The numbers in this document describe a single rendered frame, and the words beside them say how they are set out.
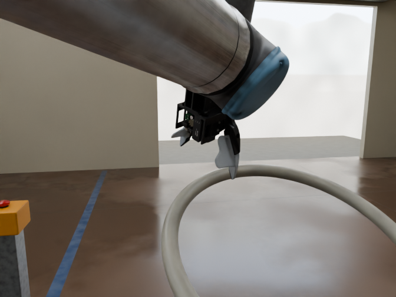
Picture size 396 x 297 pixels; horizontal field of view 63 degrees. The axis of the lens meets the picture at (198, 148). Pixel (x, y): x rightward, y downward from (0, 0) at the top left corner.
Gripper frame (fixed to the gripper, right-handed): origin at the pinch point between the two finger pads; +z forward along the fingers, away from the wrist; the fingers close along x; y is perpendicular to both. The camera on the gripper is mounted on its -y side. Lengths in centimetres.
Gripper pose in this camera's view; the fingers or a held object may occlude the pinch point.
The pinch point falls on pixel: (207, 161)
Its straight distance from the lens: 68.1
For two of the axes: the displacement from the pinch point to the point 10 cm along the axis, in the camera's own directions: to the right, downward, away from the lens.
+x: 7.1, 4.5, -5.4
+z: -1.2, 8.3, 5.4
